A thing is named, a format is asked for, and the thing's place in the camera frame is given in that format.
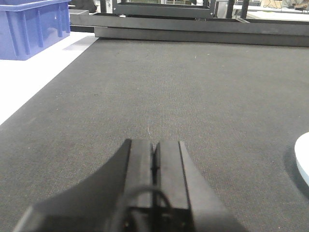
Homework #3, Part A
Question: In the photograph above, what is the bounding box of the black metal frame base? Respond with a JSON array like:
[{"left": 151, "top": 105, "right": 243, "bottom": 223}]
[{"left": 70, "top": 0, "right": 309, "bottom": 47}]

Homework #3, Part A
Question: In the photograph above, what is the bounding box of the dark grey table mat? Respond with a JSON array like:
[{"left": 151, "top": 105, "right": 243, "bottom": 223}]
[{"left": 0, "top": 39, "right": 309, "bottom": 232}]

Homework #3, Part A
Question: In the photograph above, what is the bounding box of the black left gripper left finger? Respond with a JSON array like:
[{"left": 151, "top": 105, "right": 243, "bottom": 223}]
[{"left": 14, "top": 139, "right": 154, "bottom": 232}]

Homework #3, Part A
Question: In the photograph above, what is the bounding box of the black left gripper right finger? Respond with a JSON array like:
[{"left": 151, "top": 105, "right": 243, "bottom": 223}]
[{"left": 155, "top": 141, "right": 246, "bottom": 232}]

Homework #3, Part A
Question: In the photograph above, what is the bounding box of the white round robot part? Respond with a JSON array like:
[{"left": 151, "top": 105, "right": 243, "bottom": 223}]
[{"left": 295, "top": 132, "right": 309, "bottom": 186}]

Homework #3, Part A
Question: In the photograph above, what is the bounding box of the blue plastic crate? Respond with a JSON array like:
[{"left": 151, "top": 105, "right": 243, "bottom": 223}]
[{"left": 0, "top": 0, "right": 70, "bottom": 60}]

